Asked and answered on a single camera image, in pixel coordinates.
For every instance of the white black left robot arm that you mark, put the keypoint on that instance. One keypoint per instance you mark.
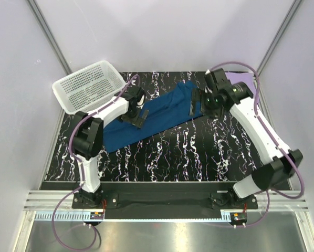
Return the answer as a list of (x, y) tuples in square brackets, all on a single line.
[(86, 140)]

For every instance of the aluminium front rail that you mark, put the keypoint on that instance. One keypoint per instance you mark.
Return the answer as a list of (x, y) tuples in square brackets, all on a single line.
[(41, 200)]

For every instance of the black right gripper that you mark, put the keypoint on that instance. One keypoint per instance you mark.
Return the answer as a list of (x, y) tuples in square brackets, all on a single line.
[(196, 96)]

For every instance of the right aluminium frame post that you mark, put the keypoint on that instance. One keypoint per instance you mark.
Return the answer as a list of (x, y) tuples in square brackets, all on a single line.
[(293, 10)]

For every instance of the aluminium frame post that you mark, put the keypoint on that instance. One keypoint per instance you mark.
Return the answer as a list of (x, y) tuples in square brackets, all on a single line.
[(45, 28), (293, 10)]

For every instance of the left aluminium frame post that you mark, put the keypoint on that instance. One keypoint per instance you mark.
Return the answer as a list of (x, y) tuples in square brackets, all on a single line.
[(45, 28)]

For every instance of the folded purple t shirt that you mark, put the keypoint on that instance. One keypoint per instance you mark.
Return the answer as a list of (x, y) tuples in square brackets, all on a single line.
[(245, 77)]

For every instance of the white plastic mesh basket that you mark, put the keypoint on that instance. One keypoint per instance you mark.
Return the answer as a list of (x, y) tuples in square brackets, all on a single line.
[(88, 88)]

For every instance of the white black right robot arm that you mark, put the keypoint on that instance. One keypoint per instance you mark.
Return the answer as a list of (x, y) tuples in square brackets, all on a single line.
[(279, 161)]

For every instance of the blue t shirt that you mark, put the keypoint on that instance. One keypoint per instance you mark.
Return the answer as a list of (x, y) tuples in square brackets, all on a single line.
[(165, 112)]

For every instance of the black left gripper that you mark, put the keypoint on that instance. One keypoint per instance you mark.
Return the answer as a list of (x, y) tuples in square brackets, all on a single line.
[(137, 121)]

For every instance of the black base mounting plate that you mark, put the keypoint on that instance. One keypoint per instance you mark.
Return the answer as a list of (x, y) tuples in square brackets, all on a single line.
[(178, 198)]

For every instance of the white slotted cable duct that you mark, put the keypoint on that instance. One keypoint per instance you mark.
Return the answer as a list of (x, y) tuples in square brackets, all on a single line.
[(113, 216)]

